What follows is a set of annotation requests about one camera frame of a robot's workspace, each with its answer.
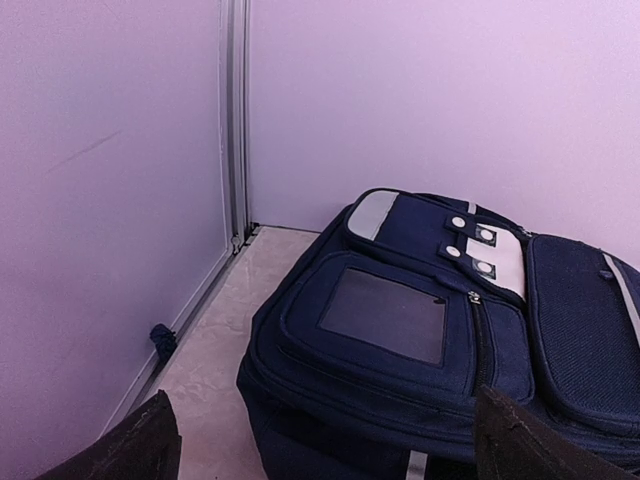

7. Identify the navy blue student backpack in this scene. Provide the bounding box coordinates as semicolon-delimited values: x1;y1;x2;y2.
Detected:
237;188;639;479

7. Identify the aluminium corner post left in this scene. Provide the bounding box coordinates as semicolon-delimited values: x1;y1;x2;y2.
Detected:
219;1;252;256

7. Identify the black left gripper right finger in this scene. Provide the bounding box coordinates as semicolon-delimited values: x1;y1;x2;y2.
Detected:
474;387;636;480

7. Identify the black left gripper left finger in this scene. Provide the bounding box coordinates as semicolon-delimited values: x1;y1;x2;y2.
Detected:
39;390;181;480

